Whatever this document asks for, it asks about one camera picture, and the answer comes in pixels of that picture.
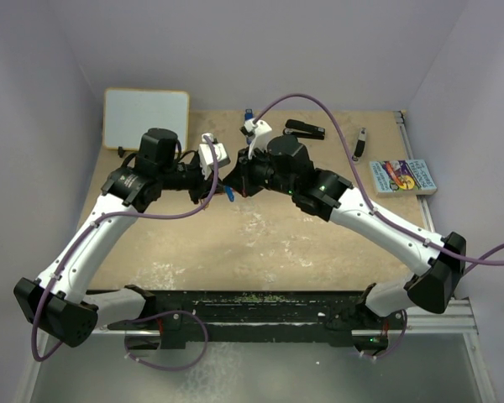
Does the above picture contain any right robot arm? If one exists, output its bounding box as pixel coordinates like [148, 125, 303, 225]
[223, 136, 466, 328]

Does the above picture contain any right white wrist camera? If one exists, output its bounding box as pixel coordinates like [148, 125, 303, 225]
[241, 118, 273, 160]

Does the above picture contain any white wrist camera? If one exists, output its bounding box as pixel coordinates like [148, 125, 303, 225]
[241, 118, 273, 160]
[197, 133, 231, 180]

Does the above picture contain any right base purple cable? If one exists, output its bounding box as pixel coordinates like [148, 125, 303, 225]
[359, 314, 407, 360]

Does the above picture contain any red-handled metal key organizer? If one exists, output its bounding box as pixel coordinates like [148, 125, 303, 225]
[200, 184, 228, 209]

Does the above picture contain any white dry-erase board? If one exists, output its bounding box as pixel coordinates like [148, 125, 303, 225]
[102, 88, 190, 151]

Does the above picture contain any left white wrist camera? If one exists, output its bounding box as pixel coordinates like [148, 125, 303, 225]
[197, 133, 231, 180]

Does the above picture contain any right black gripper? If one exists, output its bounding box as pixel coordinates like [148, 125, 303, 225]
[224, 144, 297, 197]

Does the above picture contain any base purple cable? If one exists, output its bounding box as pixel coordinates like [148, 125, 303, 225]
[123, 308, 210, 371]
[359, 314, 407, 360]

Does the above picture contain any colourful book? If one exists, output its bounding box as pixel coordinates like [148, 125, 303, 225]
[369, 160, 438, 197]

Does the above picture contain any blue key tag with key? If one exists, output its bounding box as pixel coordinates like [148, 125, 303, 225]
[224, 186, 234, 202]

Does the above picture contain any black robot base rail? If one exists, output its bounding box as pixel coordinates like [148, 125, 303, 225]
[109, 290, 405, 350]

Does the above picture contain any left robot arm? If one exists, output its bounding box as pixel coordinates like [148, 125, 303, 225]
[13, 128, 230, 360]

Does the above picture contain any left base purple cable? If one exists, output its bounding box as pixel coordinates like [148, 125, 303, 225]
[123, 308, 210, 371]

